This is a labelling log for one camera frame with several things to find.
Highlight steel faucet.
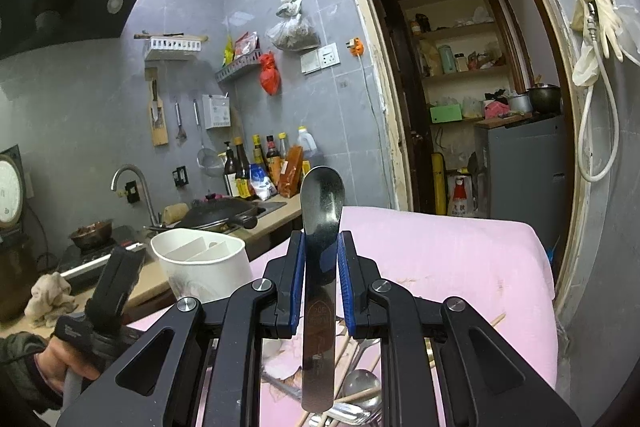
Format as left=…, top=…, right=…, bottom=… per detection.
left=111, top=164, right=162, bottom=228

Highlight small steel pot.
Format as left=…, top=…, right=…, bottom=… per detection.
left=507, top=93, right=534, bottom=114

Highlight grey wall shelf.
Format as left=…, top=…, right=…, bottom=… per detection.
left=216, top=49, right=263, bottom=82

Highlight round white dial appliance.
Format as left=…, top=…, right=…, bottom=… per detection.
left=0, top=146, right=27, bottom=230

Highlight wooden door frame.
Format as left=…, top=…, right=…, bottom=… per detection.
left=329, top=0, right=587, bottom=308

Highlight dark sauce bottle yellow label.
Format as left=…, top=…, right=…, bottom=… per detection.
left=233, top=137, right=254, bottom=198

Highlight person's left forearm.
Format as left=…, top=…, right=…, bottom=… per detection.
left=0, top=332, right=66, bottom=413

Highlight yellow cylinder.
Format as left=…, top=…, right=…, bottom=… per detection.
left=431, top=152, right=447, bottom=215

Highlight white hose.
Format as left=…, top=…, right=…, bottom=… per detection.
left=580, top=2, right=622, bottom=182

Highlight dark pump bottle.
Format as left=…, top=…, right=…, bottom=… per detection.
left=223, top=142, right=238, bottom=196

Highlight green box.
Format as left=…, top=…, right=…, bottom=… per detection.
left=430, top=103, right=463, bottom=124

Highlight red plastic bag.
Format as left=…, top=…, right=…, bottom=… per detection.
left=259, top=52, right=280, bottom=96

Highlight white wall socket panel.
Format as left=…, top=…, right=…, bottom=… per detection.
left=301, top=43, right=340, bottom=74

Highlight beige rag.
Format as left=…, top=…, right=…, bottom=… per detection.
left=24, top=272, right=79, bottom=328

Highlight clear bag of dried goods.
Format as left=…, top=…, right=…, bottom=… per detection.
left=265, top=14, right=321, bottom=52

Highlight black pot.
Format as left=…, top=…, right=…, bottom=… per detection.
left=527, top=83, right=562, bottom=115

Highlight clear oil jug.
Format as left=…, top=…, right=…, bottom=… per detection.
left=296, top=127, right=321, bottom=158

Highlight blue and white bag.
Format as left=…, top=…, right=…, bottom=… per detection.
left=249, top=164, right=277, bottom=200

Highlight black wok with lid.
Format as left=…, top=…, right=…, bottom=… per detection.
left=172, top=193, right=259, bottom=233

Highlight cream rubber gloves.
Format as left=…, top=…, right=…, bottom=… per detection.
left=571, top=0, right=627, bottom=86

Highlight white plastic utensil holder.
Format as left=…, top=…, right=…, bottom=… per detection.
left=150, top=228, right=253, bottom=305

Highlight round steel spoon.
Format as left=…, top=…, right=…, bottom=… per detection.
left=337, top=369, right=383, bottom=410

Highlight steel fork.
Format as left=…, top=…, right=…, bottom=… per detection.
left=310, top=402, right=383, bottom=427

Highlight wooden shelf unit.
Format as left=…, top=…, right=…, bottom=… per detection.
left=395, top=0, right=531, bottom=215

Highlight black induction cooker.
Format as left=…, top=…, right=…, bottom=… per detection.
left=57, top=237, right=151, bottom=289

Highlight dark sauce bottle red cap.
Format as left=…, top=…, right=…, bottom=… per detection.
left=265, top=135, right=282, bottom=186

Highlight orange seasoning packet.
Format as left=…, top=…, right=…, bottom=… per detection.
left=279, top=146, right=305, bottom=198

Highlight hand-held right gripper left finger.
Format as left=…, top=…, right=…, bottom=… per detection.
left=55, top=231, right=306, bottom=427

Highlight white wall box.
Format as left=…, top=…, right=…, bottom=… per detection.
left=202, top=94, right=232, bottom=129

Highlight steel cutlery handle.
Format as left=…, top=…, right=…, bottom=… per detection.
left=261, top=372, right=302, bottom=400

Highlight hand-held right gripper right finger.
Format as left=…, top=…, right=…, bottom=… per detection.
left=337, top=231, right=583, bottom=427

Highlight hanging steel strainer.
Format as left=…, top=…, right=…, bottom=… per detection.
left=193, top=99, right=224, bottom=171

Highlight white bag red label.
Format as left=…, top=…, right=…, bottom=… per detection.
left=447, top=174, right=476, bottom=218

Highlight white wall rack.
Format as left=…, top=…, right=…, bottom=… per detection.
left=134, top=32, right=208, bottom=62

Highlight wooden knife holder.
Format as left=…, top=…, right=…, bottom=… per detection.
left=147, top=67, right=170, bottom=146

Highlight pink floral cloth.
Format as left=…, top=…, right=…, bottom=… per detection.
left=120, top=205, right=560, bottom=427

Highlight grey metal cabinet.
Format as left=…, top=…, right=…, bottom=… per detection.
left=474, top=114, right=569, bottom=250

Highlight person's left hand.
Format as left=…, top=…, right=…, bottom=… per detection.
left=35, top=338, right=101, bottom=383

